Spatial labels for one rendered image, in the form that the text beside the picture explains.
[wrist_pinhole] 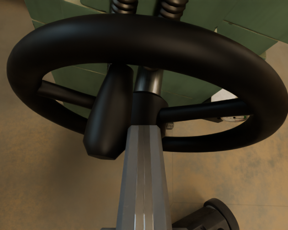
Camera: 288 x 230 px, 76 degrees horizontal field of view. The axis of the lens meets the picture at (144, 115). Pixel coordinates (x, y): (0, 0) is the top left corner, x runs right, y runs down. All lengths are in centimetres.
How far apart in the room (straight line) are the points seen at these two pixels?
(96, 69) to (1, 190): 77
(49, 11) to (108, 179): 82
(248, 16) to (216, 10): 14
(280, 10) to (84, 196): 97
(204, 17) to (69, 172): 93
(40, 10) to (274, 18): 37
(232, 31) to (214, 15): 15
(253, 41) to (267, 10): 6
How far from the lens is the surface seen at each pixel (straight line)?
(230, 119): 52
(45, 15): 41
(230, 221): 106
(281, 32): 38
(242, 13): 34
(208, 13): 21
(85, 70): 51
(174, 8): 18
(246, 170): 140
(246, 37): 38
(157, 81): 24
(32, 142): 108
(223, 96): 57
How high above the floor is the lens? 102
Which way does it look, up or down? 66 degrees down
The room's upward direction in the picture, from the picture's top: 40 degrees clockwise
